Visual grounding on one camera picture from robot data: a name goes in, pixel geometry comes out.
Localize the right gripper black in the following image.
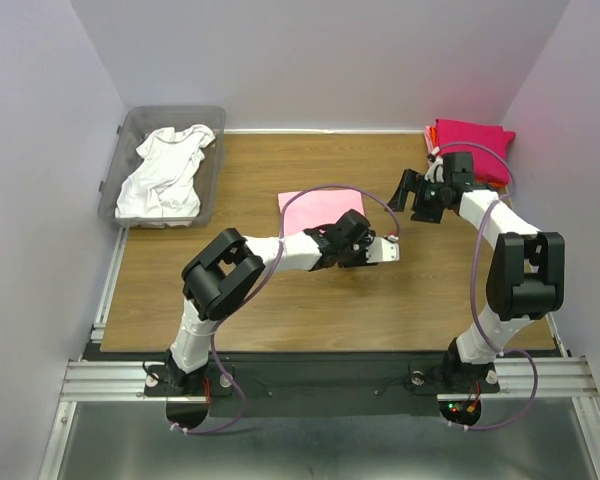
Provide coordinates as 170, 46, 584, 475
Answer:
383, 168, 446, 223

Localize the light pink t-shirt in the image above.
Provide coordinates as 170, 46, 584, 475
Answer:
284, 189, 365, 236

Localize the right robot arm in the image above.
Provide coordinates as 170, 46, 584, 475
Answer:
389, 152, 565, 391

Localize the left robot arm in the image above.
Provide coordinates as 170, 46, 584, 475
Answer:
166, 210, 396, 394

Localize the pale pink folded t-shirt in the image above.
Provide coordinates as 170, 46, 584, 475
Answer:
424, 126, 438, 154

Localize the orange folded t-shirt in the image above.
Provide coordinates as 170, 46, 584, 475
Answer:
425, 124, 509, 190

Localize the magenta folded t-shirt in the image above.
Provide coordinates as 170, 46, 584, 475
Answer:
433, 118, 517, 185

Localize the white t-shirt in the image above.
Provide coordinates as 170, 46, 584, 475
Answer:
115, 124, 216, 219

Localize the clear plastic bin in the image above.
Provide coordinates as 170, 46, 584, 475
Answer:
98, 105, 226, 228

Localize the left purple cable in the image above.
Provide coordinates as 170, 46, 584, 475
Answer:
167, 184, 401, 435

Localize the purple cable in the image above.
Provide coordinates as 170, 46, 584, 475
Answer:
427, 141, 540, 434
167, 184, 401, 435

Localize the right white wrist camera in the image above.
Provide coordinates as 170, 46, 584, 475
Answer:
424, 147, 444, 183

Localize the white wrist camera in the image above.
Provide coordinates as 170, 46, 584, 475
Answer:
424, 147, 444, 183
366, 234, 400, 265

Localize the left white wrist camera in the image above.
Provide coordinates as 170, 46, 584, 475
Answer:
366, 234, 400, 265

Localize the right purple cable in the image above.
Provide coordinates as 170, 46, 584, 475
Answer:
427, 141, 540, 434

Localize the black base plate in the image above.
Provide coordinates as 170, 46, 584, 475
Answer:
144, 351, 499, 418

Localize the aluminium frame rail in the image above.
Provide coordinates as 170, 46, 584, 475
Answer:
38, 227, 144, 479

